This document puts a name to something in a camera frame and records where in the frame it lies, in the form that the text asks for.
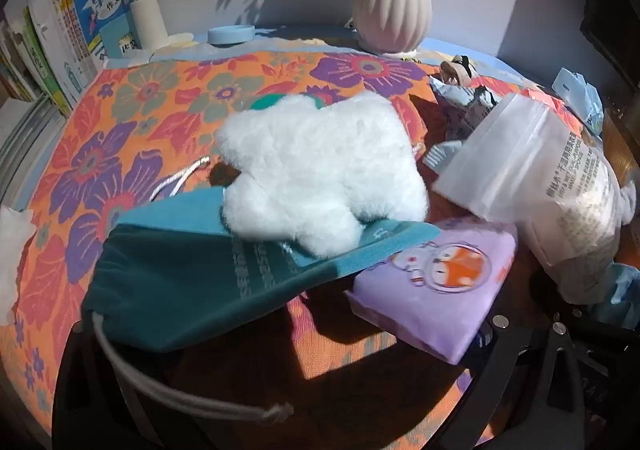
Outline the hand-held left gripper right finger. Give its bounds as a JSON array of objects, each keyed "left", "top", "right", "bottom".
[{"left": 470, "top": 310, "right": 601, "bottom": 450}]

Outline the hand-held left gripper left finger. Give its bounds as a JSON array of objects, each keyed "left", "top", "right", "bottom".
[{"left": 52, "top": 320, "right": 201, "bottom": 450}]

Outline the purple tissue packet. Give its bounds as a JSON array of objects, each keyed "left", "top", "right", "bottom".
[{"left": 347, "top": 220, "right": 518, "bottom": 365}]

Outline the teal drawstring pouch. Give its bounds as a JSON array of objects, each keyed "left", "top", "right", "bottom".
[{"left": 80, "top": 156, "right": 441, "bottom": 433}]

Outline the translucent white plastic bag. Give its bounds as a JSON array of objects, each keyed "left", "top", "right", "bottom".
[{"left": 432, "top": 92, "right": 626, "bottom": 303}]

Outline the patterned packet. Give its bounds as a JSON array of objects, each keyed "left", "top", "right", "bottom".
[{"left": 430, "top": 77, "right": 501, "bottom": 143}]

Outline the white plush toy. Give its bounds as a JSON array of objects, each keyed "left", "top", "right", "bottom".
[{"left": 216, "top": 92, "right": 430, "bottom": 258}]

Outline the blue face mask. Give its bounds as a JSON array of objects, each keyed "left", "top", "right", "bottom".
[{"left": 590, "top": 264, "right": 640, "bottom": 325}]

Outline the white tissue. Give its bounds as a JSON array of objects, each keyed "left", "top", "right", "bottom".
[{"left": 0, "top": 207, "right": 38, "bottom": 325}]

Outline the grey cloth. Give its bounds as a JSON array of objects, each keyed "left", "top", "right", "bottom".
[{"left": 617, "top": 182, "right": 640, "bottom": 228}]

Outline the floral tablecloth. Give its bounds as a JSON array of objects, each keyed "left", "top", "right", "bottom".
[{"left": 0, "top": 44, "right": 616, "bottom": 450}]

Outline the grey striped ribbon piece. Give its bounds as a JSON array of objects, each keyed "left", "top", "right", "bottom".
[{"left": 425, "top": 140, "right": 463, "bottom": 175}]

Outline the light blue packet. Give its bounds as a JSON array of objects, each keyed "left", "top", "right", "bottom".
[{"left": 552, "top": 68, "right": 606, "bottom": 135}]

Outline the green round object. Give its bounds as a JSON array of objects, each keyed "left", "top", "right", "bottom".
[{"left": 250, "top": 94, "right": 326, "bottom": 111}]

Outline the row of books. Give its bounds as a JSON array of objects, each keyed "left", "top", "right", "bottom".
[{"left": 0, "top": 0, "right": 108, "bottom": 191}]

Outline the black television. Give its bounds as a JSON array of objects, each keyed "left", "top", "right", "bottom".
[{"left": 580, "top": 0, "right": 640, "bottom": 80}]

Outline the blue book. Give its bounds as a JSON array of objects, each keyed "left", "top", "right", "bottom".
[{"left": 67, "top": 0, "right": 143, "bottom": 70}]

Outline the blue round lid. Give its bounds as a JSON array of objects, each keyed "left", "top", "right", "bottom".
[{"left": 207, "top": 24, "right": 255, "bottom": 46}]

